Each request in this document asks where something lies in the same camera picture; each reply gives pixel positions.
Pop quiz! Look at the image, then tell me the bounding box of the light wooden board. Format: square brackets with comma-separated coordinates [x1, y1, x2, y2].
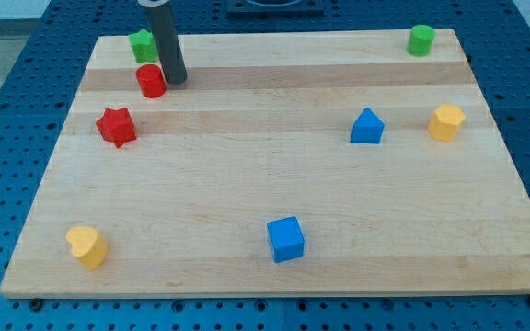
[0, 29, 530, 299]

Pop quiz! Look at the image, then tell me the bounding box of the yellow heart block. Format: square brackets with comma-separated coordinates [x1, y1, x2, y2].
[65, 226, 109, 270]

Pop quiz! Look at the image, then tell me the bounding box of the blue cube block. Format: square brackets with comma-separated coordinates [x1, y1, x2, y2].
[267, 216, 305, 263]

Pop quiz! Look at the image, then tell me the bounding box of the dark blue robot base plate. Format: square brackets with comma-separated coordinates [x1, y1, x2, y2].
[225, 0, 325, 17]

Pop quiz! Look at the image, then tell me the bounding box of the green star block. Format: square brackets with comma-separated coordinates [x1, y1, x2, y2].
[128, 29, 158, 63]

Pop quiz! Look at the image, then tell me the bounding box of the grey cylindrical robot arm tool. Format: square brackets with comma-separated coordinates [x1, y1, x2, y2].
[138, 0, 188, 85]

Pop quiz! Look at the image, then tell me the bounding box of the green cylinder block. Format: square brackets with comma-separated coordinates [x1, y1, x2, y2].
[407, 24, 436, 57]

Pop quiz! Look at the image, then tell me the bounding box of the red star block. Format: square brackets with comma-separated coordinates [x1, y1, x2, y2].
[96, 108, 137, 148]

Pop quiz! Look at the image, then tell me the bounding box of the yellow hexagon block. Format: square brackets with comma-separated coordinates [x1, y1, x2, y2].
[428, 104, 466, 142]

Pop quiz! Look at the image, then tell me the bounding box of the red cylinder block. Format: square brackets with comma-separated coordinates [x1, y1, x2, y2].
[135, 64, 167, 98]

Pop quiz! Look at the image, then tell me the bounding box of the blue pentagon block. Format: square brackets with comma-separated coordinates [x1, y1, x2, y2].
[350, 108, 385, 144]

